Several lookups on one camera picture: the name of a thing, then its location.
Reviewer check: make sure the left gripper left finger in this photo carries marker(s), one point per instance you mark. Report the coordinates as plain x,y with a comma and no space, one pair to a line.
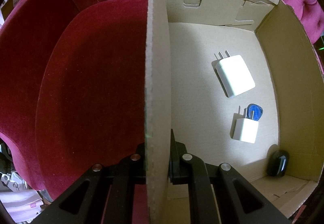
114,194

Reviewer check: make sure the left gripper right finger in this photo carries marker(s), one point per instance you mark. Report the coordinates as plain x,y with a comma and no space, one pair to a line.
218,194

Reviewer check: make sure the black round lens cap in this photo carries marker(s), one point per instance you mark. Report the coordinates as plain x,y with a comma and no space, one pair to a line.
278,163

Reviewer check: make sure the small white charger plug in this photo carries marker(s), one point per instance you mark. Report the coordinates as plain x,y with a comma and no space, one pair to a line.
244,129

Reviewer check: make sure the blue key fob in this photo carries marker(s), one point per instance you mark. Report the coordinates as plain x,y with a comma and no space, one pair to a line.
254,112

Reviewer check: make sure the large white charger plug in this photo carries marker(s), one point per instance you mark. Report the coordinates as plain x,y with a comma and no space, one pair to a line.
234,74

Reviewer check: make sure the cardboard box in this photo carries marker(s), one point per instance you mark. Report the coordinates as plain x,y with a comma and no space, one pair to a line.
184,96

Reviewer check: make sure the red velvet tufted armchair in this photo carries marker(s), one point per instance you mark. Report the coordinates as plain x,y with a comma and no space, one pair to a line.
72,86

